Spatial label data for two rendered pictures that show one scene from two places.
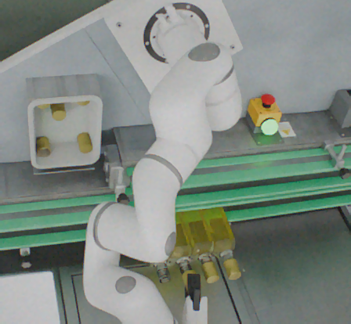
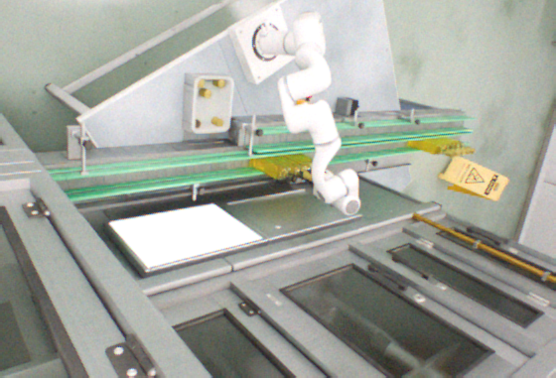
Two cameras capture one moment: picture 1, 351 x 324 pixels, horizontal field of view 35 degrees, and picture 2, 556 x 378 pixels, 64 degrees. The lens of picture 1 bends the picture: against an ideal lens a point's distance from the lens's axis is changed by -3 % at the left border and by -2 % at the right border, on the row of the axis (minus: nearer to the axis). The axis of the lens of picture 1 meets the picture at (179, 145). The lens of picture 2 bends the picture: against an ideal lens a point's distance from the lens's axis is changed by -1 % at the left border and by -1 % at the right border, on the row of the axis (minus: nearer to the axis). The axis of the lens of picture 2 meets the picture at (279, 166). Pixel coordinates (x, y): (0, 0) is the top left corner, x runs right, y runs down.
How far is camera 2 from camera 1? 1.13 m
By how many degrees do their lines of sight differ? 30
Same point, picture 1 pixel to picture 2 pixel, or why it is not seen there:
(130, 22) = (245, 31)
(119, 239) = (304, 78)
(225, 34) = not seen: hidden behind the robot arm
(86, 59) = (217, 63)
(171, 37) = (271, 34)
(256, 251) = not seen: hidden behind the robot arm
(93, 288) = (294, 111)
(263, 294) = not seen: hidden behind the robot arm
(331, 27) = (331, 53)
